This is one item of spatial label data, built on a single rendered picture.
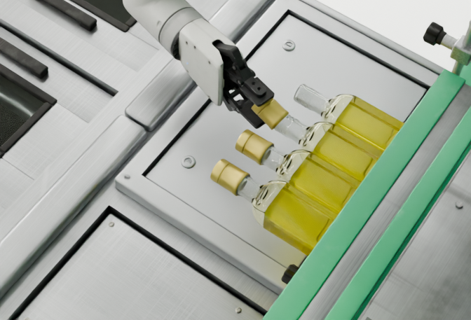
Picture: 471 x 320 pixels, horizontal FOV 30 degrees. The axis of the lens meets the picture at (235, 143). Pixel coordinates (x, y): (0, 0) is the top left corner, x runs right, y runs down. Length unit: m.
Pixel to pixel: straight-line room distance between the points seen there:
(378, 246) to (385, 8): 0.64
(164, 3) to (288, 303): 0.54
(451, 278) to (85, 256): 0.58
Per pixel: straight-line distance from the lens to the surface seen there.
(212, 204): 1.33
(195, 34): 1.27
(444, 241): 1.02
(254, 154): 1.21
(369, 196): 1.05
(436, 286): 0.99
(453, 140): 1.11
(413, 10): 1.57
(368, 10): 1.56
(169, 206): 1.32
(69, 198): 1.35
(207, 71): 1.27
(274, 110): 1.24
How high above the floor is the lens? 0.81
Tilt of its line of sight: 17 degrees up
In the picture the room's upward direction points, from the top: 59 degrees counter-clockwise
